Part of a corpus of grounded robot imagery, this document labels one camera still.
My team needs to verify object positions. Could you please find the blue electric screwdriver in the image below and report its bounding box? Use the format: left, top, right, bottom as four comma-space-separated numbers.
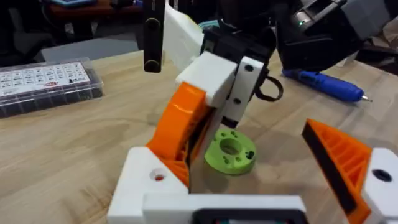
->
281, 68, 373, 103

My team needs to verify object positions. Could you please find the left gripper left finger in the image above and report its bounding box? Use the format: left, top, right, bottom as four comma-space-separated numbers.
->
107, 147, 190, 224

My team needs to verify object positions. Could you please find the small black cable loop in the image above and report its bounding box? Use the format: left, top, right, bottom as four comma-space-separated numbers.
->
253, 74, 284, 103

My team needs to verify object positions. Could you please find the teal zip pouch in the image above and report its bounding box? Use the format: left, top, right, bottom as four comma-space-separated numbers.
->
198, 19, 224, 32

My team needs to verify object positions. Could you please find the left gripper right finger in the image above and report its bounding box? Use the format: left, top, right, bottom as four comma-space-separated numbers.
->
301, 118, 398, 224

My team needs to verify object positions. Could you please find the clear plastic screw box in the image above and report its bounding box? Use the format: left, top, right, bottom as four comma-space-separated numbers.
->
0, 57, 104, 119

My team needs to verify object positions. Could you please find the orange ribbed wedge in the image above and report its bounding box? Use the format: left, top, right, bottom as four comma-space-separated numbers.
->
146, 107, 223, 195

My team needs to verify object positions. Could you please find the black right wrist plate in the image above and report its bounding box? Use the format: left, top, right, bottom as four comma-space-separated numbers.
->
142, 0, 205, 75

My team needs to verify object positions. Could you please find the green disc with holes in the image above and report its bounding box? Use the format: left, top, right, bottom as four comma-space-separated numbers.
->
203, 129, 257, 175

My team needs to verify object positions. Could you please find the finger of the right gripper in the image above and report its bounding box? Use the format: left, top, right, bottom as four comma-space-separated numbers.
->
146, 51, 240, 162

